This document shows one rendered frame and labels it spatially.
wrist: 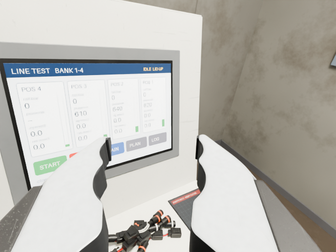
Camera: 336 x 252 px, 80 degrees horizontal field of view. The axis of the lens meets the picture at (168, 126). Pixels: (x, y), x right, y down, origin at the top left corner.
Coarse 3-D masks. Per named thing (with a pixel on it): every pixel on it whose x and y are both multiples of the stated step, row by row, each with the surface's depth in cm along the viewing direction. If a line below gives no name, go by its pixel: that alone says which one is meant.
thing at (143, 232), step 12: (156, 216) 58; (168, 216) 60; (132, 228) 53; (144, 228) 56; (156, 228) 56; (180, 228) 59; (108, 240) 51; (120, 240) 52; (132, 240) 52; (144, 240) 53
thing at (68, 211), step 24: (96, 144) 11; (72, 168) 9; (96, 168) 9; (48, 192) 8; (72, 192) 8; (96, 192) 9; (48, 216) 7; (72, 216) 7; (96, 216) 7; (24, 240) 6; (48, 240) 6; (72, 240) 6; (96, 240) 6
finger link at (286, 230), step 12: (264, 192) 8; (264, 204) 8; (276, 204) 8; (276, 216) 7; (288, 216) 7; (276, 228) 7; (288, 228) 7; (300, 228) 7; (276, 240) 6; (288, 240) 6; (300, 240) 6; (312, 240) 6
